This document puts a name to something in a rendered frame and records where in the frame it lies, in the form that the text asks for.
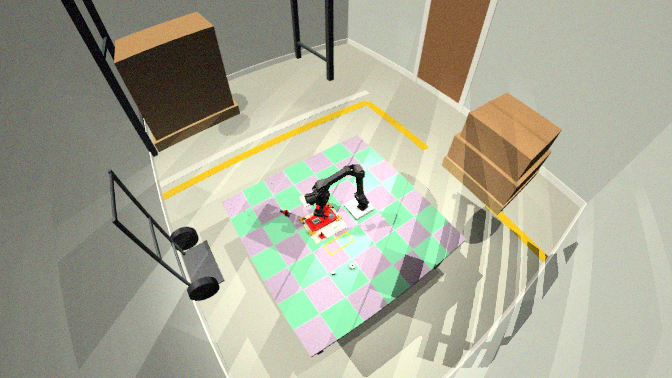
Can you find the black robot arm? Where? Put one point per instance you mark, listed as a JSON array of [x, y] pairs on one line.
[[324, 184]]

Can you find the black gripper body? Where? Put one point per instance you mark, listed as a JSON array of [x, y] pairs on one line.
[[319, 212]]

